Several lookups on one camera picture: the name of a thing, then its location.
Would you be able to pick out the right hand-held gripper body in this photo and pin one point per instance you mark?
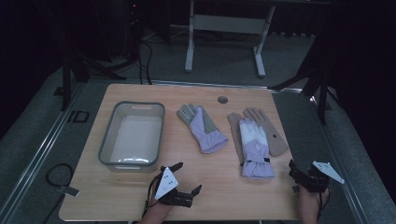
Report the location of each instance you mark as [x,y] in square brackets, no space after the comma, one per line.
[314,180]

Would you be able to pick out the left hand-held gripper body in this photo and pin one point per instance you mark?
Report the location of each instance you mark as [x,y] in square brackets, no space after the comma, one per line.
[166,183]

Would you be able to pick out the purple and white glove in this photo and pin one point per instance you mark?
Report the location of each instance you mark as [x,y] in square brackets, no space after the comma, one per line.
[255,146]

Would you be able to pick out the purple glove with grey palm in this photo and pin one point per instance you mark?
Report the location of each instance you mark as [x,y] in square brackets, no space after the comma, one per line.
[202,130]

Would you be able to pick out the grey plastic bin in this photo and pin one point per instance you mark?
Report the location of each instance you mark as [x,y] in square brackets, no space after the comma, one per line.
[132,137]

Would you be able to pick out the plain beige glove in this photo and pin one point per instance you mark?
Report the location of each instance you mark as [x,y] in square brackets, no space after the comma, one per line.
[234,124]

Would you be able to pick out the person's right hand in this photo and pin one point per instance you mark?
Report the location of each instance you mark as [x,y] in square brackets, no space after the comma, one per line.
[308,202]

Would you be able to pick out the person's left hand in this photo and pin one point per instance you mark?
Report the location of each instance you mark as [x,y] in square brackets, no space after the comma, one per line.
[162,210]

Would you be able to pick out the grey tape piece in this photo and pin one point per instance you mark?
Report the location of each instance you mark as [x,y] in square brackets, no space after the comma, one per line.
[295,188]
[68,190]

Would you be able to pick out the beige glove with dark button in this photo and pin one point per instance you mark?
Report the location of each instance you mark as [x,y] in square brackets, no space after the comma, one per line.
[271,133]

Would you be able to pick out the black tripod stand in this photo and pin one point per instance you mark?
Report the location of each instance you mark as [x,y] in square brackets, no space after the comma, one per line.
[322,93]
[67,81]

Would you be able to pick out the grey round table grommet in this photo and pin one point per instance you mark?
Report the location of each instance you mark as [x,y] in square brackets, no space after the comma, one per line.
[222,100]

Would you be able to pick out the dark equipment tower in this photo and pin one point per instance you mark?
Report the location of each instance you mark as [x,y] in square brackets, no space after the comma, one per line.
[134,28]

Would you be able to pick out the metal floor rail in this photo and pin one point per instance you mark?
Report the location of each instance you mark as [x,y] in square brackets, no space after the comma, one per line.
[218,84]
[37,155]
[342,174]

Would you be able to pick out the white desk frame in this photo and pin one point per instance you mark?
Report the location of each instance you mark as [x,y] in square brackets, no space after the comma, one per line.
[229,24]

